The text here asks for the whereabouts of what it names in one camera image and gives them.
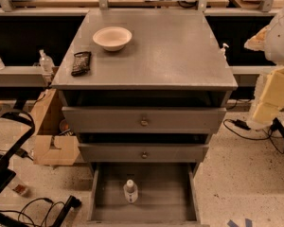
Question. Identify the grey wooden drawer cabinet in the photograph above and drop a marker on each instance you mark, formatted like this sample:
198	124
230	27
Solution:
172	61

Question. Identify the black snack bag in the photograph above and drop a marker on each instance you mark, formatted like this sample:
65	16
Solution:
81	63

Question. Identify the brown cardboard box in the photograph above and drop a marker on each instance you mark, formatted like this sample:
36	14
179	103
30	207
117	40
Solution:
50	147

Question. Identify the clear plastic bottle blue label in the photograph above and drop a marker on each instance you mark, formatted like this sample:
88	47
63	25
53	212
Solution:
130	191

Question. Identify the grey open bottom drawer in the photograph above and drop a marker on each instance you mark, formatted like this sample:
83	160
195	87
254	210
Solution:
166	195

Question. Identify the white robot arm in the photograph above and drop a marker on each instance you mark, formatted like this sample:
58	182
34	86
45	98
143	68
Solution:
269	91

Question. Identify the grey top drawer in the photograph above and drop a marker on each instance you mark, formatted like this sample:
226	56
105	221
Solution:
143	119

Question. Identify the white pump dispenser bottle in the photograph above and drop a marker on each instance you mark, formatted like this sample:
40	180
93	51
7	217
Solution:
223	49

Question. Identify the grey middle drawer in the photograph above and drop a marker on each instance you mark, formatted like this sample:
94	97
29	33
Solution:
143	153

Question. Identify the white ceramic bowl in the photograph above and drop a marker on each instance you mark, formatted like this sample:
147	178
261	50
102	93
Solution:
112	38

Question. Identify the clear sanitizer bottle on shelf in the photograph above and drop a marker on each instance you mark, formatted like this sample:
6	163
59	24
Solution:
46	62

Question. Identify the black metal chair frame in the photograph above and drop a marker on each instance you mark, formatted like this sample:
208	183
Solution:
6	175

